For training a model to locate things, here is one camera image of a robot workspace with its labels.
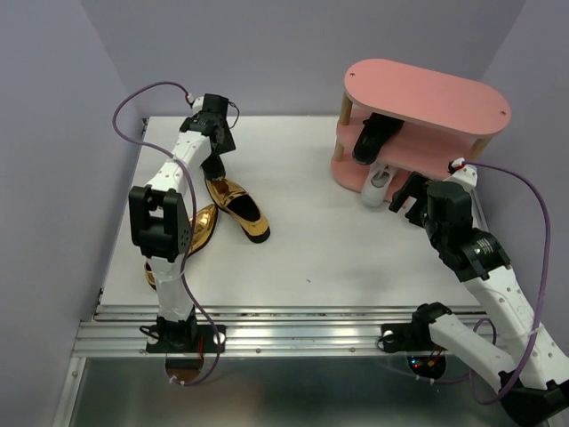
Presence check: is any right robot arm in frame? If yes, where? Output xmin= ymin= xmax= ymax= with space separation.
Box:
xmin=377 ymin=167 xmax=568 ymax=426

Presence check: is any gold shoe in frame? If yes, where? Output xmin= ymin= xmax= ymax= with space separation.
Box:
xmin=143 ymin=203 xmax=220 ymax=292
xmin=205 ymin=179 xmax=270 ymax=244

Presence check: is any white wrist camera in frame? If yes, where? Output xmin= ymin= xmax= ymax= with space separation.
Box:
xmin=190 ymin=96 xmax=204 ymax=114
xmin=445 ymin=157 xmax=478 ymax=192

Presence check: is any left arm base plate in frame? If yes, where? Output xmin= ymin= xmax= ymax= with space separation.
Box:
xmin=139 ymin=325 xmax=227 ymax=354

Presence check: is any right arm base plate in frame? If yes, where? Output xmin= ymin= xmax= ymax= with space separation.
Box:
xmin=376 ymin=323 xmax=437 ymax=354

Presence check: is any pink three-tier shoe shelf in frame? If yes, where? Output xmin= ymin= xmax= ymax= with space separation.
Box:
xmin=331 ymin=59 xmax=511 ymax=200

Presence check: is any aluminium mounting rail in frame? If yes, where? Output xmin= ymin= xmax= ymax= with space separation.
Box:
xmin=73 ymin=304 xmax=494 ymax=357

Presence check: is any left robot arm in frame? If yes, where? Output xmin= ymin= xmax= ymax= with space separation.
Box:
xmin=128 ymin=93 xmax=235 ymax=353

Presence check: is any white sneaker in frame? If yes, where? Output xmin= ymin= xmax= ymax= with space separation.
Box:
xmin=361 ymin=162 xmax=398 ymax=208

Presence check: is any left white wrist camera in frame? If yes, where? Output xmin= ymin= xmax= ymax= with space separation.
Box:
xmin=190 ymin=96 xmax=204 ymax=114

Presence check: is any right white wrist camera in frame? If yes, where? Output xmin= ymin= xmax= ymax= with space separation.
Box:
xmin=445 ymin=157 xmax=478 ymax=192

